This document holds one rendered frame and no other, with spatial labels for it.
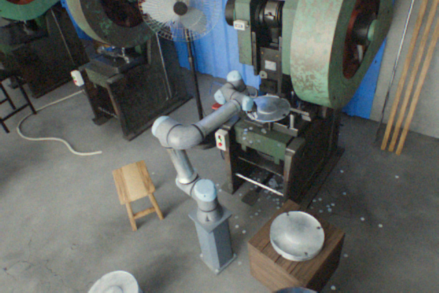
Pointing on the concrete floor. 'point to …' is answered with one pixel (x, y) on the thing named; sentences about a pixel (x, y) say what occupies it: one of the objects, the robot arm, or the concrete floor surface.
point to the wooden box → (282, 266)
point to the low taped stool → (135, 189)
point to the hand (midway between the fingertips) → (254, 116)
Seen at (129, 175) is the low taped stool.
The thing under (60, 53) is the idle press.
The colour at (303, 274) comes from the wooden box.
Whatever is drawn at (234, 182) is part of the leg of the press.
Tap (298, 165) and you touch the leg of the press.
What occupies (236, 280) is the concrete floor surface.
